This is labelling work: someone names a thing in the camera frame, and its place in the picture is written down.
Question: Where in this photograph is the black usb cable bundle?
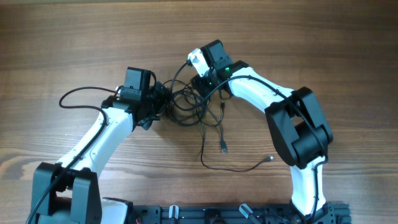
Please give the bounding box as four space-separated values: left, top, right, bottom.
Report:
158 79 274 173

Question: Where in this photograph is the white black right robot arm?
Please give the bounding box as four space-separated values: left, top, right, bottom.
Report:
187 40 333 220

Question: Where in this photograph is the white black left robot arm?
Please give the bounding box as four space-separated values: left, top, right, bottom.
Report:
27 67 169 223

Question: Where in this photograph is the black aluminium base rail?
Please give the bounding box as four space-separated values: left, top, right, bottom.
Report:
129 203 352 224

